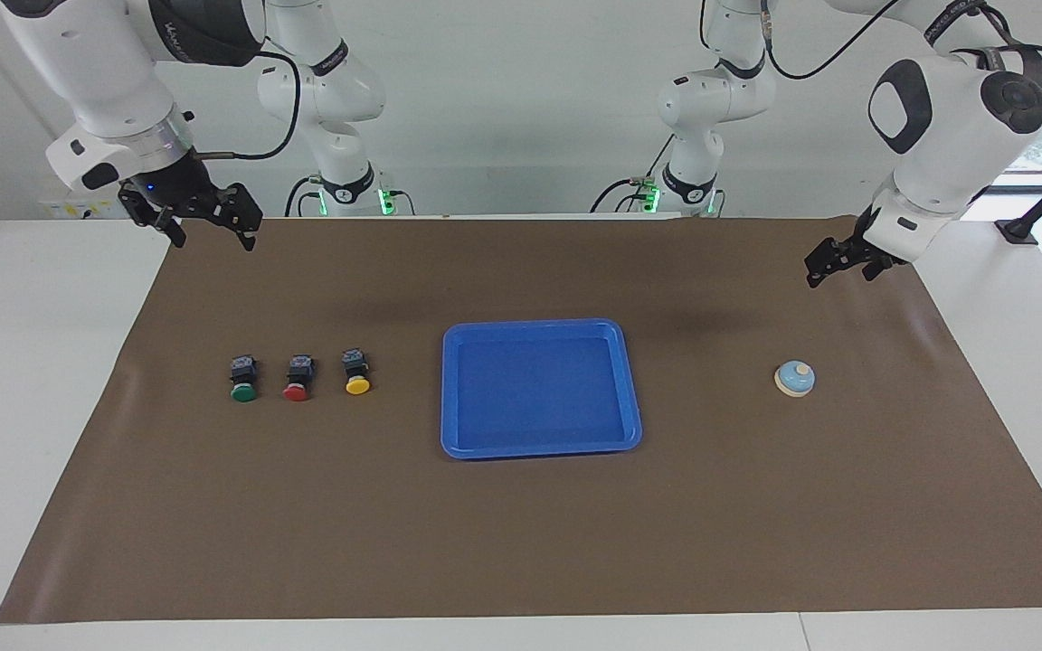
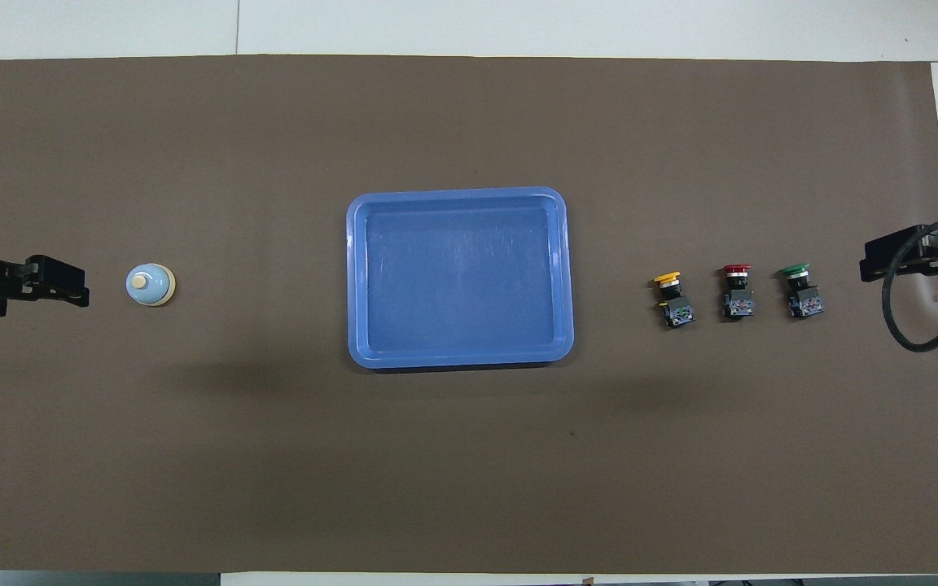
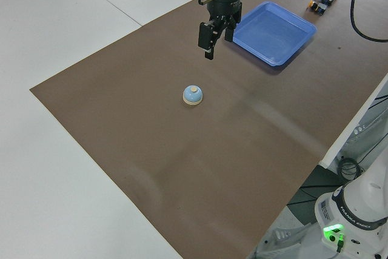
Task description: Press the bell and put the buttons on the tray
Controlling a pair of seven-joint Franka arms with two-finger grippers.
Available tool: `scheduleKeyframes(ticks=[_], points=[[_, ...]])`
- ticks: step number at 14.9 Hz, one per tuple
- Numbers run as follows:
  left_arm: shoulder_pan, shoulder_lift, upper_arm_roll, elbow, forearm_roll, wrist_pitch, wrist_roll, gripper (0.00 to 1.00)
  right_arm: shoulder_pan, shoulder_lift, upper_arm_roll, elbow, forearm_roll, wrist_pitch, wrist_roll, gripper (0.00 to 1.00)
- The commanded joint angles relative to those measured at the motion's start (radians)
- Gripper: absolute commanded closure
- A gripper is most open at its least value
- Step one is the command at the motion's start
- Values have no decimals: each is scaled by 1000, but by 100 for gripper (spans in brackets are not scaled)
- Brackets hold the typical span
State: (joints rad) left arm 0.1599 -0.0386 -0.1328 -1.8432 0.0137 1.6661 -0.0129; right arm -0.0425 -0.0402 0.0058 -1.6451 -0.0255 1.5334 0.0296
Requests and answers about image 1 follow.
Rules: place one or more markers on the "red push button switch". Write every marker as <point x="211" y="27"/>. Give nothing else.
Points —
<point x="298" y="384"/>

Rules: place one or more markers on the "blue plastic tray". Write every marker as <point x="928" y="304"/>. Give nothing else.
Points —
<point x="539" y="389"/>

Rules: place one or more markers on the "green push button switch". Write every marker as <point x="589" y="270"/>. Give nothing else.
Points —
<point x="243" y="384"/>

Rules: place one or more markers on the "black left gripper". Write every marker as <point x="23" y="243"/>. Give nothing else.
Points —
<point x="869" y="242"/>

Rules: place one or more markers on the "white wall socket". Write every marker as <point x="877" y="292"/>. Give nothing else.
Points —
<point x="60" y="210"/>

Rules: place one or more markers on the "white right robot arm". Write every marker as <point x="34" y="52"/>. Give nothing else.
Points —
<point x="105" y="81"/>

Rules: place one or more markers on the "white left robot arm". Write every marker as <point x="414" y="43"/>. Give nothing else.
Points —
<point x="946" y="127"/>

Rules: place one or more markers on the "light blue call bell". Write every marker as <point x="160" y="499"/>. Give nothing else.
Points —
<point x="794" y="380"/>

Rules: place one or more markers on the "brown table mat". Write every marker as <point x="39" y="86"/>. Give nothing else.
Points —
<point x="304" y="524"/>

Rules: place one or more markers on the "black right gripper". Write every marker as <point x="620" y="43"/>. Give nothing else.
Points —
<point x="173" y="190"/>

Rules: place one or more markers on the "yellow push button switch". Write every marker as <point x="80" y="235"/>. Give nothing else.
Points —
<point x="357" y="380"/>

